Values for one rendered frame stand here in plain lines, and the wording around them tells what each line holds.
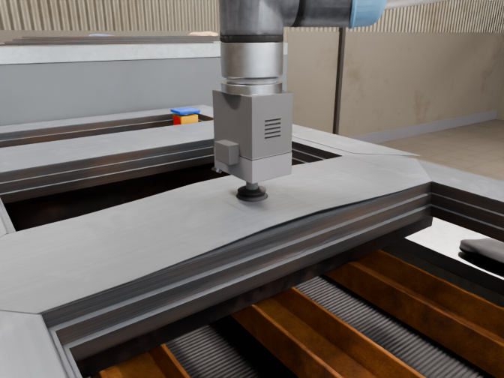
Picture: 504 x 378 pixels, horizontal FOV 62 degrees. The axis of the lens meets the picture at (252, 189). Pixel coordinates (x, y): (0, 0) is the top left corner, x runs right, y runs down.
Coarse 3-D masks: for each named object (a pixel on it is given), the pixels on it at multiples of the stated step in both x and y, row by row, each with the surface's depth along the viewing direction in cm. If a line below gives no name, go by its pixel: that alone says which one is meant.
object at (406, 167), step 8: (368, 160) 76; (376, 160) 76; (384, 160) 76; (392, 160) 76; (400, 160) 76; (392, 168) 72; (400, 168) 72; (408, 168) 72; (416, 168) 72; (424, 176) 68
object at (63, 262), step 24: (24, 240) 47; (48, 240) 47; (72, 240) 46; (96, 240) 46; (24, 264) 42; (48, 264) 42; (72, 264) 42; (96, 264) 42; (48, 288) 38; (72, 288) 38; (96, 288) 38
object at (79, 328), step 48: (0, 144) 97; (192, 144) 90; (0, 192) 70; (48, 192) 74; (432, 192) 66; (240, 240) 47; (288, 240) 50; (336, 240) 54; (144, 288) 40; (192, 288) 42; (240, 288) 45; (96, 336) 37
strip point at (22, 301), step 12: (0, 240) 47; (0, 252) 44; (12, 252) 44; (0, 264) 42; (12, 264) 42; (0, 276) 40; (12, 276) 40; (0, 288) 38; (12, 288) 38; (24, 288) 38; (0, 300) 36; (12, 300) 36; (24, 300) 36; (24, 312) 35; (36, 312) 35
